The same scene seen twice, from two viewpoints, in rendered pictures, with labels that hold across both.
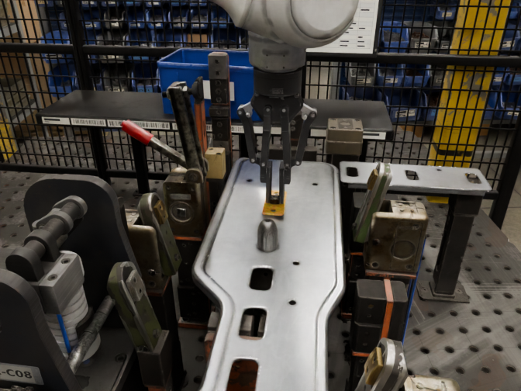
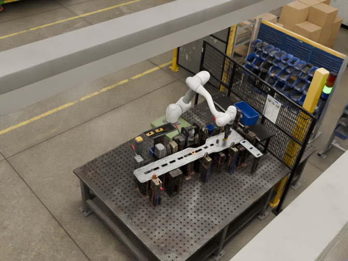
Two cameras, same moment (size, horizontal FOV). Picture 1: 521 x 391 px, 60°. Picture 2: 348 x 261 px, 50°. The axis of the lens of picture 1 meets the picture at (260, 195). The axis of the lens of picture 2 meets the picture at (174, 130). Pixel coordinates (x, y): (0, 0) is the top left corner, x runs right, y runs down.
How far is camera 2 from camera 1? 369 cm
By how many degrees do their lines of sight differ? 38
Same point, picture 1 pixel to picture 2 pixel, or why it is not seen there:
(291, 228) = (222, 142)
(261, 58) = not seen: hidden behind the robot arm
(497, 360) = (244, 183)
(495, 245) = (276, 176)
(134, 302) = (196, 138)
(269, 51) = not seen: hidden behind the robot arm
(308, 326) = (209, 150)
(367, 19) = (275, 117)
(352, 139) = (249, 136)
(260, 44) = not seen: hidden behind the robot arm
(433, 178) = (252, 150)
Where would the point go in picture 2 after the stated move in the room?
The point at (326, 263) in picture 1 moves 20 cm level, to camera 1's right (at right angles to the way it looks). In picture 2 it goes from (219, 148) to (233, 158)
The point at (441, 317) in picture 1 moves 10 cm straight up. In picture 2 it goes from (246, 174) to (247, 168)
